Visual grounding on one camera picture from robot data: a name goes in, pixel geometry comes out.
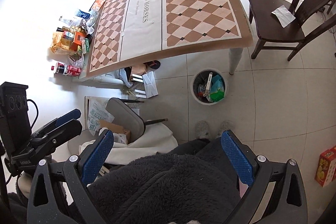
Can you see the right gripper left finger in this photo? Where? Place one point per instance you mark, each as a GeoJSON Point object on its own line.
{"type": "Point", "coordinates": [77, 172]}

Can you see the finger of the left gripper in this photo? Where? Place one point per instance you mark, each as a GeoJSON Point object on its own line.
{"type": "Point", "coordinates": [74, 114]}
{"type": "Point", "coordinates": [57, 137]}

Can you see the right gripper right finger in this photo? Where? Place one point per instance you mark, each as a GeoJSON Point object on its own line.
{"type": "Point", "coordinates": [287, 203]}

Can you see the teal green plastic bag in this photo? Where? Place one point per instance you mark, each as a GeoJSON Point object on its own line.
{"type": "Point", "coordinates": [217, 89]}

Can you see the white Doctor toothpaste box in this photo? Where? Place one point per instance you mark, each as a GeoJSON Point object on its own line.
{"type": "Point", "coordinates": [208, 85]}

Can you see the white round trash bin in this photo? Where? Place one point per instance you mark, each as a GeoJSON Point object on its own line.
{"type": "Point", "coordinates": [198, 84]}

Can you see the red cola can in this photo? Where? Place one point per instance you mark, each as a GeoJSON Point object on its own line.
{"type": "Point", "coordinates": [72, 71]}

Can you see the dark cola bottle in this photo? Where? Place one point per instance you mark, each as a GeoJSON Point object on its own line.
{"type": "Point", "coordinates": [59, 68]}

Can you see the red yellow carton box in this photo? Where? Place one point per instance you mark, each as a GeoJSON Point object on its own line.
{"type": "Point", "coordinates": [325, 173]}

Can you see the green white small box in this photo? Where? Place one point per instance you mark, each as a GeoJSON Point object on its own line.
{"type": "Point", "coordinates": [85, 45]}

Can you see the yellow snack bag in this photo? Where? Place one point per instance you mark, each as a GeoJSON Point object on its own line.
{"type": "Point", "coordinates": [60, 45]}

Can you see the orange box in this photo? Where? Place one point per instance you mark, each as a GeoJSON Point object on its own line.
{"type": "Point", "coordinates": [78, 38]}

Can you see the black fleece clothed legs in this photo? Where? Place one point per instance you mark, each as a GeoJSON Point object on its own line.
{"type": "Point", "coordinates": [193, 182]}

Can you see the water bottle blue label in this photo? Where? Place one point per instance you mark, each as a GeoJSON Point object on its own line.
{"type": "Point", "coordinates": [83, 14]}

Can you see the right grey fuzzy slipper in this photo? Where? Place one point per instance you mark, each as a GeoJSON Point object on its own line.
{"type": "Point", "coordinates": [225, 125]}

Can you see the grey fuzzy slipper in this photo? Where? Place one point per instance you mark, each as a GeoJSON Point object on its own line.
{"type": "Point", "coordinates": [225, 125]}
{"type": "Point", "coordinates": [202, 130]}

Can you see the orange tissue pack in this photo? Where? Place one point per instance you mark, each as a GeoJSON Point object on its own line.
{"type": "Point", "coordinates": [97, 5]}

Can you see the left grey fuzzy slipper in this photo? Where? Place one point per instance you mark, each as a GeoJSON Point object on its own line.
{"type": "Point", "coordinates": [202, 130]}

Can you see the checkered brown table mat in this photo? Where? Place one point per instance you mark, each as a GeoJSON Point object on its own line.
{"type": "Point", "coordinates": [131, 32]}

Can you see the dark wooden chair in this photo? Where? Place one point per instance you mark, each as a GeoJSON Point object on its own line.
{"type": "Point", "coordinates": [270, 32]}

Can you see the white paper on chair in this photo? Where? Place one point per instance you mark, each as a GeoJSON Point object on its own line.
{"type": "Point", "coordinates": [284, 16]}

